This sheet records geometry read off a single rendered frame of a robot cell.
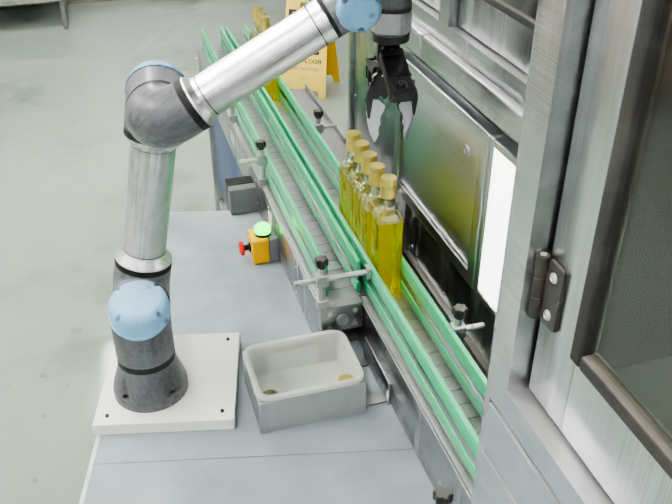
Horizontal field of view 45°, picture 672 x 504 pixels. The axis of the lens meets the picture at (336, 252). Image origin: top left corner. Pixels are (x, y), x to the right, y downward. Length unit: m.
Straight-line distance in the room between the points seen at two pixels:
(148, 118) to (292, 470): 0.70
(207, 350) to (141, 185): 0.43
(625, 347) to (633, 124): 0.16
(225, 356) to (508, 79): 0.84
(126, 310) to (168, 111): 0.41
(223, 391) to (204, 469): 0.19
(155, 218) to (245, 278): 0.52
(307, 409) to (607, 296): 1.10
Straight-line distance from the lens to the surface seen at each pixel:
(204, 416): 1.66
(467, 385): 1.52
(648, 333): 0.57
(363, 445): 1.62
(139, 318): 1.57
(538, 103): 0.61
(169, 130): 1.39
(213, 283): 2.07
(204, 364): 1.78
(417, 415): 1.54
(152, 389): 1.66
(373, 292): 1.74
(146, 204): 1.60
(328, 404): 1.64
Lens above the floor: 1.92
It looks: 33 degrees down
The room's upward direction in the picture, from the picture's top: straight up
